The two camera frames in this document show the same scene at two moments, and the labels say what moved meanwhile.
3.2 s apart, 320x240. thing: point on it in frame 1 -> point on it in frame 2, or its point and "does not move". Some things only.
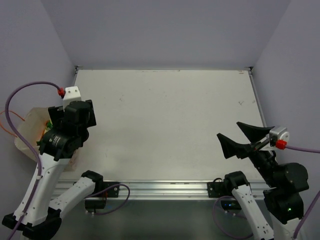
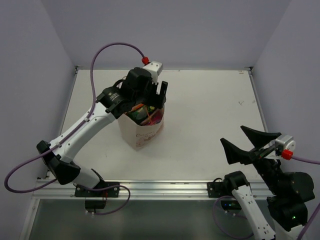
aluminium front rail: (260, 190) does not move
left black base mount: (103, 190) does not move
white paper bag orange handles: (31, 123) -> (138, 136)
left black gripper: (53, 113) -> (157, 99)
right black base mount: (218, 189) does not move
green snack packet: (49, 124) -> (141, 113)
